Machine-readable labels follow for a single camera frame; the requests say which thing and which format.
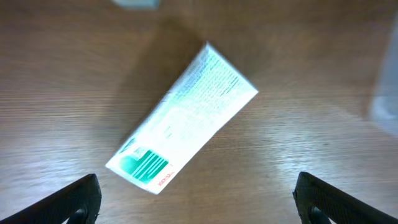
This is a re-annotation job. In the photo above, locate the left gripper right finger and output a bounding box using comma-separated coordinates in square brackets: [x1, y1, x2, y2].
[292, 172, 397, 224]

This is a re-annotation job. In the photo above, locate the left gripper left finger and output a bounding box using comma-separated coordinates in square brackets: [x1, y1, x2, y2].
[1, 174, 102, 224]

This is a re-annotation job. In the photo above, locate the white green medicine box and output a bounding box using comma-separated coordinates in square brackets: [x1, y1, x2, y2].
[106, 43, 258, 195]

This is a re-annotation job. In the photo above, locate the small jar gold lid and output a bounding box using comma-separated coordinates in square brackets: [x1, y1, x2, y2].
[112, 0, 160, 9]

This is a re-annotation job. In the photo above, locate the clear plastic container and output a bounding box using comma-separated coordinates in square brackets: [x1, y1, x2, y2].
[369, 13, 397, 137]

